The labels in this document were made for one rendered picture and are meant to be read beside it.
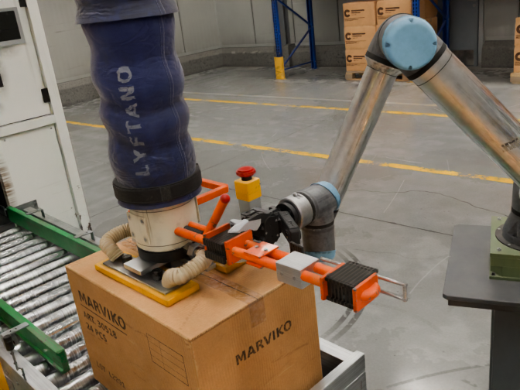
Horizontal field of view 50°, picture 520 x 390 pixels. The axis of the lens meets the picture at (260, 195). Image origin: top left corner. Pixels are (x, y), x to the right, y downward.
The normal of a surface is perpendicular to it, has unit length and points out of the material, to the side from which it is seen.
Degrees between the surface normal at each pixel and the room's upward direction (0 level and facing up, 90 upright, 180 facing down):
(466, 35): 90
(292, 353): 90
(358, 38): 91
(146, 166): 80
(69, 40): 92
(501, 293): 0
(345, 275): 0
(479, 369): 0
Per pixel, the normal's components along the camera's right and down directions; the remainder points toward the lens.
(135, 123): 0.03, 0.00
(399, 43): -0.17, 0.29
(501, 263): -0.37, 0.37
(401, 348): -0.11, -0.93
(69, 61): 0.74, 0.15
